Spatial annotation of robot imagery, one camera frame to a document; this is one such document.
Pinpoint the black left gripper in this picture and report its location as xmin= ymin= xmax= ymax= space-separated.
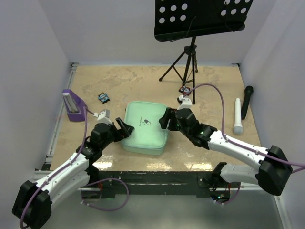
xmin=100 ymin=117 xmax=133 ymax=150

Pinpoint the mint green medicine case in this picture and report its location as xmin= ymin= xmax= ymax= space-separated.
xmin=121 ymin=101 xmax=168 ymax=156

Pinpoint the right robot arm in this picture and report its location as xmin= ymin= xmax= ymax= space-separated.
xmin=159 ymin=108 xmax=293 ymax=196

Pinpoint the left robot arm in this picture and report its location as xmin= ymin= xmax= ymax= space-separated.
xmin=12 ymin=118 xmax=135 ymax=229

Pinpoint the red owl toy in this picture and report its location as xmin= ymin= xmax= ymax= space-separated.
xmin=179 ymin=85 xmax=191 ymax=95

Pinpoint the blue owl toy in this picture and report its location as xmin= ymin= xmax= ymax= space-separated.
xmin=98 ymin=93 xmax=110 ymax=104

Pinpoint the white microphone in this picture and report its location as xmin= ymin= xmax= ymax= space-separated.
xmin=233 ymin=98 xmax=244 ymax=135

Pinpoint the purple metronome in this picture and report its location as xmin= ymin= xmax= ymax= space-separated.
xmin=62 ymin=89 xmax=87 ymax=122

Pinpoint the black microphone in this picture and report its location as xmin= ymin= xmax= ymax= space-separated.
xmin=241 ymin=85 xmax=254 ymax=120

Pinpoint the black music stand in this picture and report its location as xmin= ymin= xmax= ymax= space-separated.
xmin=154 ymin=0 xmax=255 ymax=105

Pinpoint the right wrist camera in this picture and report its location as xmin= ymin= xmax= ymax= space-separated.
xmin=177 ymin=95 xmax=193 ymax=110

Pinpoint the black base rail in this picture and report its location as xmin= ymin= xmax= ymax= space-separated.
xmin=82 ymin=171 xmax=238 ymax=198

